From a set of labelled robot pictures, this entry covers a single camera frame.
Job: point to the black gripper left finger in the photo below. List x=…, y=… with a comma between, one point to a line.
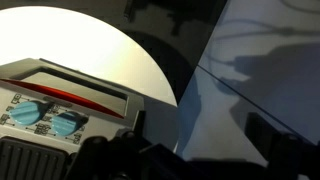
x=96, y=153

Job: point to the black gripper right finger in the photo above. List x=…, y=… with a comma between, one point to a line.
x=286, y=156

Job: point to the blue stove knob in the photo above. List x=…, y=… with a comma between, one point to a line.
x=25, y=112
x=65, y=123

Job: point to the grey toy stove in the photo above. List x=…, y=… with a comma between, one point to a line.
x=100, y=100

